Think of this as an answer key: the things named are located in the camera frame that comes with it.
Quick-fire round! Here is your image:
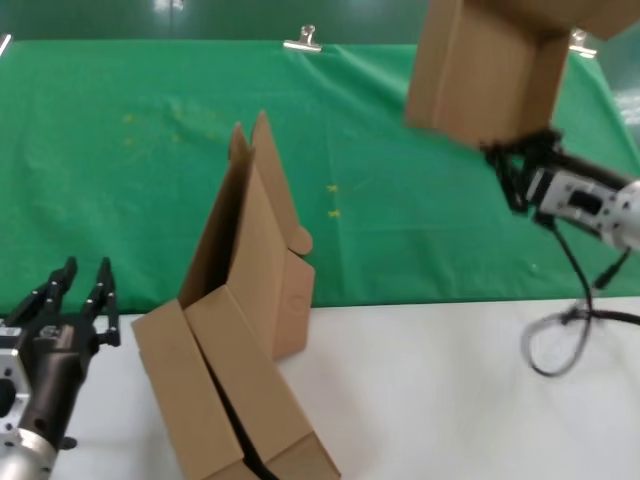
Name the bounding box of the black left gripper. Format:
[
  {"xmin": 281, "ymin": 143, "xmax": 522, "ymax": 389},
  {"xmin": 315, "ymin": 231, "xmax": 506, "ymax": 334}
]
[{"xmin": 4, "ymin": 257, "xmax": 121, "ymax": 444}]

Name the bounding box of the green table cloth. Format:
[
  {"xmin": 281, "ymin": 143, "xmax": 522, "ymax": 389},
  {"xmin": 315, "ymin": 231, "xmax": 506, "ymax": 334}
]
[{"xmin": 0, "ymin": 39, "xmax": 640, "ymax": 319}]

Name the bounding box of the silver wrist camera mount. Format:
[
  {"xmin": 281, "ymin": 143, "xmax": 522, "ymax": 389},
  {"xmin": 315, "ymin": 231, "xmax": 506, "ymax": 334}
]
[
  {"xmin": 0, "ymin": 324, "xmax": 31, "ymax": 434},
  {"xmin": 530, "ymin": 167, "xmax": 626, "ymax": 239}
]

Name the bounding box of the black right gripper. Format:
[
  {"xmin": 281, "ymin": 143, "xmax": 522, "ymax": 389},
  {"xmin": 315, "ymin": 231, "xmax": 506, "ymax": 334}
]
[{"xmin": 483, "ymin": 128, "xmax": 632, "ymax": 215}]

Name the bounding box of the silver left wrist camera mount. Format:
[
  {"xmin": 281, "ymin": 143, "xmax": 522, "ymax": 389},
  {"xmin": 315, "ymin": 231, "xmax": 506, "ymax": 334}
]
[{"xmin": 0, "ymin": 324, "xmax": 31, "ymax": 434}]

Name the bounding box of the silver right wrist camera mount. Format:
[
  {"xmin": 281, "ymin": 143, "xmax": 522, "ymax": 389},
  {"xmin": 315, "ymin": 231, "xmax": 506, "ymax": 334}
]
[{"xmin": 530, "ymin": 167, "xmax": 626, "ymax": 239}]

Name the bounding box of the brown cardboard paper box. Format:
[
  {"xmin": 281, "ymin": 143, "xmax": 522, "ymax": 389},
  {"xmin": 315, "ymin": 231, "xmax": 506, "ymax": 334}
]
[
  {"xmin": 184, "ymin": 109, "xmax": 344, "ymax": 480},
  {"xmin": 403, "ymin": 0, "xmax": 640, "ymax": 151},
  {"xmin": 130, "ymin": 121, "xmax": 249, "ymax": 480}
]

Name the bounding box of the black cable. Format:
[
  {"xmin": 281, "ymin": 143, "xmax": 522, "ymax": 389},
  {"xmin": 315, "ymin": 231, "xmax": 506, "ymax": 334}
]
[{"xmin": 519, "ymin": 219, "xmax": 640, "ymax": 379}]

